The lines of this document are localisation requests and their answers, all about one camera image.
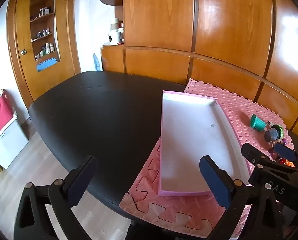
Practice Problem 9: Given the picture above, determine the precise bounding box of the red toy car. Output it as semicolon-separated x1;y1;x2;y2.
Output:
279;157;295;167

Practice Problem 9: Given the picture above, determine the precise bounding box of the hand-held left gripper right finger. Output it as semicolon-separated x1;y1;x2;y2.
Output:
199;155;298;240

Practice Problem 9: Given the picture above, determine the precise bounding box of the blue foam tile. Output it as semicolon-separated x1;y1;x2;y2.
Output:
92;53;101;72

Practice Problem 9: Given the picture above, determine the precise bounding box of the dark grey plastic cup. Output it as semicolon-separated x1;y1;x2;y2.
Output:
264;127;279;142

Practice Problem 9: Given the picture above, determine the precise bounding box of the white storage box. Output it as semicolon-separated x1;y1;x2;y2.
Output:
0;112;29;170

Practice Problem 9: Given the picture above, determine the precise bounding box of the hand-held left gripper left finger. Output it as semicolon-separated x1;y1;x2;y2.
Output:
13;154;98;240

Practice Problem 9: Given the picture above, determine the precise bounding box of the white jug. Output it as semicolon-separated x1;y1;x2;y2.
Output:
109;30;122;44

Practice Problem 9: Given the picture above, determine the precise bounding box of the wooden door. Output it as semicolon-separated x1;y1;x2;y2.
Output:
6;0;82;108

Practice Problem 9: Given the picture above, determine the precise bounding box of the blue foam mat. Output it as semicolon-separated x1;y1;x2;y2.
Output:
36;58;58;72

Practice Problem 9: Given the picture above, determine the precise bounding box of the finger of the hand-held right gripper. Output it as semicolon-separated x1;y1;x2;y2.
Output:
241;142;273;166
275;142;298;162

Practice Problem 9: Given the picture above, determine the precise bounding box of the teal ribbed plastic cup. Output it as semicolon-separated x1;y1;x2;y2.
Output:
250;114;267;132

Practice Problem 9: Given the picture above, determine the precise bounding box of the group of white bottles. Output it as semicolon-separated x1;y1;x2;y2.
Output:
40;42;55;55

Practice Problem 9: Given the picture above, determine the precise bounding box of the pink cardboard box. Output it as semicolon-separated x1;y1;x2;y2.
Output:
158;90;252;197

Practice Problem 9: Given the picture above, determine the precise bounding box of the pink foam mat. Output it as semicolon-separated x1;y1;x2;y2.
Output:
119;78;296;238

